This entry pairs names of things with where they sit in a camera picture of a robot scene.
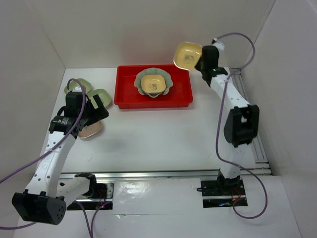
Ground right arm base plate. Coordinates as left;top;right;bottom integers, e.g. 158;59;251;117
197;180;248;208

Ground green square plate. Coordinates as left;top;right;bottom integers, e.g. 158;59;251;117
64;78;93;94
87;89;111;108

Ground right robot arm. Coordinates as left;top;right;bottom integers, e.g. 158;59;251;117
195;45;260;196

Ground yellow square plate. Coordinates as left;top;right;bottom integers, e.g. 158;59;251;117
173;42;203;71
141;74;166;94

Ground red plastic bin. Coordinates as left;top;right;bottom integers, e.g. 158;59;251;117
114;64;193;109

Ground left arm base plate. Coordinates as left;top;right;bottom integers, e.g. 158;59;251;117
76;181;114;210

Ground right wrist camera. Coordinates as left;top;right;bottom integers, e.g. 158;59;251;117
211;38;225;51

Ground front aluminium rail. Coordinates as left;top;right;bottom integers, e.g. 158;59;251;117
59;168;272;180

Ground brown square plate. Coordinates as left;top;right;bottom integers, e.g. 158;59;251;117
78;121;103;138

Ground large green scalloped bowl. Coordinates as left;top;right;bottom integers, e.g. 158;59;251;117
134;67;173;98

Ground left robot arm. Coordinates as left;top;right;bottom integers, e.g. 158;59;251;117
12;92;109;225

